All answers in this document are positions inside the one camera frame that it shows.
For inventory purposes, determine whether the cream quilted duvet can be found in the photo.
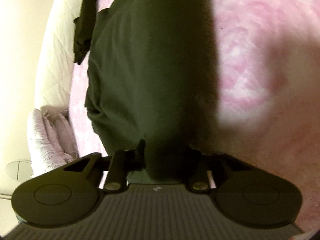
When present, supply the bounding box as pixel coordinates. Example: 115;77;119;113
34;0;82;109

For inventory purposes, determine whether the black garment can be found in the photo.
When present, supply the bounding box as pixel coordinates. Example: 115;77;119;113
74;0;217;181

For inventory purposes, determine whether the folded white-pink blanket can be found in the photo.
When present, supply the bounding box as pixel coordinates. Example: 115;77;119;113
27;109;79;178

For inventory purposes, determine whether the pink rose-pattern bed sheet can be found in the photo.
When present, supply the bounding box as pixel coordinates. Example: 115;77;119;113
71;0;319;231

